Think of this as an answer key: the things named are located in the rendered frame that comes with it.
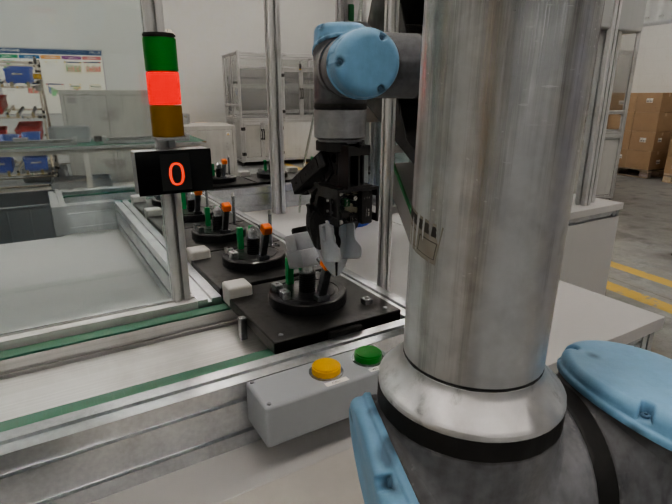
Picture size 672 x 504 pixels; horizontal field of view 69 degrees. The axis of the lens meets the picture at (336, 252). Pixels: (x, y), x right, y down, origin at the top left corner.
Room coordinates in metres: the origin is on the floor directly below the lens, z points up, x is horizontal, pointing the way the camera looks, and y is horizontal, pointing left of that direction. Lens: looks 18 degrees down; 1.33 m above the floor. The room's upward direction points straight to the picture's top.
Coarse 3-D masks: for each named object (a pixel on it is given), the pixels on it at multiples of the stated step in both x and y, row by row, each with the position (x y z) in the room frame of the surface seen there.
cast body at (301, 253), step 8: (296, 232) 0.83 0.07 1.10; (304, 232) 0.83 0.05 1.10; (288, 240) 0.84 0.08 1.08; (296, 240) 0.81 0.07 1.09; (304, 240) 0.82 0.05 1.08; (288, 248) 0.84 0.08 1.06; (296, 248) 0.81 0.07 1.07; (304, 248) 0.82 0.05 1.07; (312, 248) 0.81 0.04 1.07; (288, 256) 0.84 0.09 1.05; (296, 256) 0.81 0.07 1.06; (304, 256) 0.80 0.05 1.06; (312, 256) 0.80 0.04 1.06; (288, 264) 0.84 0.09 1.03; (296, 264) 0.81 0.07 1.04; (304, 264) 0.79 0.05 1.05; (312, 264) 0.80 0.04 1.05
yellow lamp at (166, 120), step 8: (152, 112) 0.81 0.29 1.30; (160, 112) 0.81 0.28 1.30; (168, 112) 0.81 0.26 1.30; (176, 112) 0.82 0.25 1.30; (152, 120) 0.81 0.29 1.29; (160, 120) 0.81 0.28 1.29; (168, 120) 0.81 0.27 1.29; (176, 120) 0.82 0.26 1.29; (152, 128) 0.82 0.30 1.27; (160, 128) 0.81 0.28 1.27; (168, 128) 0.81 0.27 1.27; (176, 128) 0.81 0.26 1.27; (160, 136) 0.81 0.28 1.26; (168, 136) 0.81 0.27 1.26; (176, 136) 0.81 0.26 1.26
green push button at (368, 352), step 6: (360, 348) 0.64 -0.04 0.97; (366, 348) 0.64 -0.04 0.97; (372, 348) 0.64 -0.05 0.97; (378, 348) 0.64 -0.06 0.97; (354, 354) 0.63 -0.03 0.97; (360, 354) 0.63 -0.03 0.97; (366, 354) 0.63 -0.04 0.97; (372, 354) 0.63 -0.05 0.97; (378, 354) 0.63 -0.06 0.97; (360, 360) 0.62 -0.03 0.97; (366, 360) 0.62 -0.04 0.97; (372, 360) 0.62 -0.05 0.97; (378, 360) 0.62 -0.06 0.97
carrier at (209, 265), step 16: (240, 240) 1.07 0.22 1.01; (256, 240) 1.03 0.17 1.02; (272, 240) 1.10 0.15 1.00; (192, 256) 1.05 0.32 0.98; (208, 256) 1.07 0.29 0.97; (224, 256) 1.02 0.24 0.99; (240, 256) 1.02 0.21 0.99; (256, 256) 1.00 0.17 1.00; (272, 256) 1.02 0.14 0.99; (208, 272) 0.97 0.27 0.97; (224, 272) 0.97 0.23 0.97; (240, 272) 0.97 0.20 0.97; (256, 272) 0.97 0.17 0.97; (272, 272) 0.97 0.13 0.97
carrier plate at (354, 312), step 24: (264, 288) 0.88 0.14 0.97; (360, 288) 0.88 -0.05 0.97; (240, 312) 0.79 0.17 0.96; (264, 312) 0.77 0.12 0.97; (336, 312) 0.77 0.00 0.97; (360, 312) 0.77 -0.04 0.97; (384, 312) 0.77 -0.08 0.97; (264, 336) 0.70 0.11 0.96; (288, 336) 0.69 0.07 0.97; (312, 336) 0.70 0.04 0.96
